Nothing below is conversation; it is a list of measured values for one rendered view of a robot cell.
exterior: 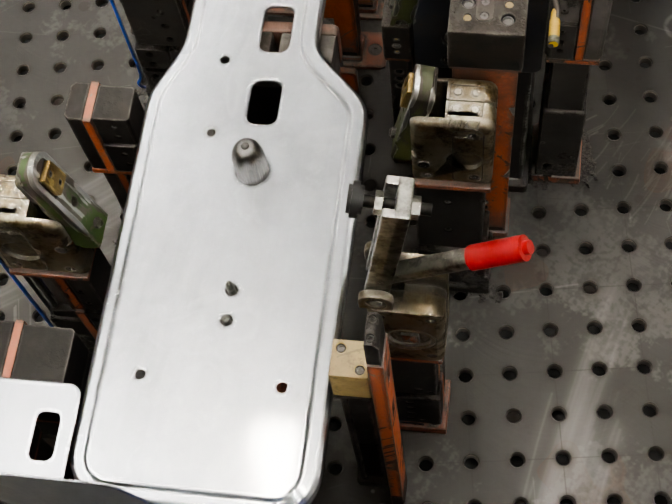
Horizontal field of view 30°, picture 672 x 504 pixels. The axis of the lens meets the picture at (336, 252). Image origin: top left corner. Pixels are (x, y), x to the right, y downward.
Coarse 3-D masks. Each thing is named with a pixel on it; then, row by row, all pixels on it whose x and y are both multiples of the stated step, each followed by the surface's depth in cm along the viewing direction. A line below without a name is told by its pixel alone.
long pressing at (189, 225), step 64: (256, 0) 129; (320, 0) 128; (192, 64) 127; (256, 64) 126; (320, 64) 125; (192, 128) 123; (256, 128) 123; (320, 128) 122; (128, 192) 122; (192, 192) 120; (256, 192) 120; (320, 192) 119; (128, 256) 118; (192, 256) 118; (256, 256) 117; (320, 256) 116; (128, 320) 115; (192, 320) 115; (256, 320) 114; (320, 320) 114; (128, 384) 113; (192, 384) 112; (256, 384) 112; (320, 384) 111; (128, 448) 110; (192, 448) 110; (256, 448) 109; (320, 448) 108
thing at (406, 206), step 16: (352, 192) 94; (384, 192) 96; (400, 192) 94; (352, 208) 94; (384, 208) 94; (400, 208) 94; (416, 208) 95; (384, 224) 95; (400, 224) 94; (384, 240) 97; (400, 240) 97; (368, 256) 108; (384, 256) 100; (368, 272) 104; (384, 272) 103; (368, 288) 107; (384, 288) 106
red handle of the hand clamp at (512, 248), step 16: (496, 240) 101; (512, 240) 99; (528, 240) 99; (432, 256) 104; (448, 256) 103; (464, 256) 102; (480, 256) 101; (496, 256) 100; (512, 256) 99; (528, 256) 100; (400, 272) 106; (416, 272) 105; (432, 272) 104; (448, 272) 104
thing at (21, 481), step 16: (0, 480) 76; (16, 480) 76; (32, 480) 75; (48, 480) 75; (64, 480) 74; (80, 480) 74; (0, 496) 81; (16, 496) 80; (32, 496) 80; (48, 496) 79; (64, 496) 78; (80, 496) 78; (96, 496) 77; (112, 496) 77; (128, 496) 76
